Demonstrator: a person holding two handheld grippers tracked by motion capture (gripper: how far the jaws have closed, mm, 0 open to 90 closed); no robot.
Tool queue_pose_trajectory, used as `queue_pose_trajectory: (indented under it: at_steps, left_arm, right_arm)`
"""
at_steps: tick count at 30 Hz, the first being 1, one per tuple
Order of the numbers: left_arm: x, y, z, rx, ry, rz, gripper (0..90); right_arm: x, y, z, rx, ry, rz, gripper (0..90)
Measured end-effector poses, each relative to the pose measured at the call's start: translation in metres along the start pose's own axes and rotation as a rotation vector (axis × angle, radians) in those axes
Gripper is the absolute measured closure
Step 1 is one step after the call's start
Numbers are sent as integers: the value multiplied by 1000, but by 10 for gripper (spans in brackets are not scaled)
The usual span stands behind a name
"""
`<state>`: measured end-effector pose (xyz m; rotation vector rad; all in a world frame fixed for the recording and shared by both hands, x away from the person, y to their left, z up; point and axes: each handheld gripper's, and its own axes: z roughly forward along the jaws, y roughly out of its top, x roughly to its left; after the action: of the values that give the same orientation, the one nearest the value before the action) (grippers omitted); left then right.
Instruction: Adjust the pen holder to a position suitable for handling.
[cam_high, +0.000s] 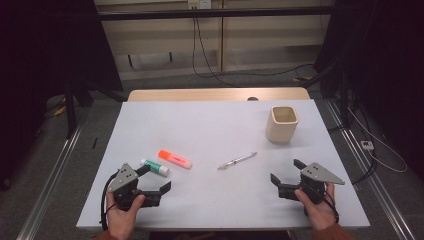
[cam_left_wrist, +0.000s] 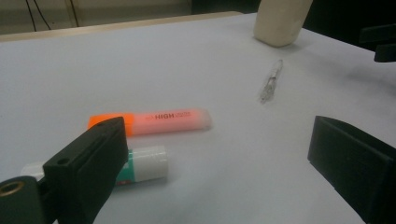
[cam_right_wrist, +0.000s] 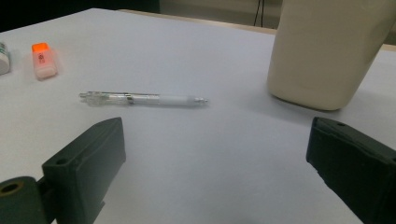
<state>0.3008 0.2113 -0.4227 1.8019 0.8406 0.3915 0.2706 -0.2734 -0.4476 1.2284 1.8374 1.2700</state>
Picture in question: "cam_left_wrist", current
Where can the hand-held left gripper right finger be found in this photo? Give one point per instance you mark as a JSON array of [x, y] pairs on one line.
[[358, 165]]

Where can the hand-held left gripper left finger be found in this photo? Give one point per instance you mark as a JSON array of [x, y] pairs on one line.
[[90, 161]]

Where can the white green glue stick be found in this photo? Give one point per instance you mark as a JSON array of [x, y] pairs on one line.
[[149, 163]]

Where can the orange highlighter pen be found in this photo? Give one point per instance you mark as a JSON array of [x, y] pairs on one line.
[[171, 121]]

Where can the beige pen holder cup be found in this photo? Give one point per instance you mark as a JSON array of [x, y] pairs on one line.
[[280, 21]]

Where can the clear plastic pen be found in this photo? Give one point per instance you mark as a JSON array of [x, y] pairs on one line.
[[271, 81]]

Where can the light wooden table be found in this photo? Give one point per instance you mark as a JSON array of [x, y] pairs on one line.
[[124, 27]]

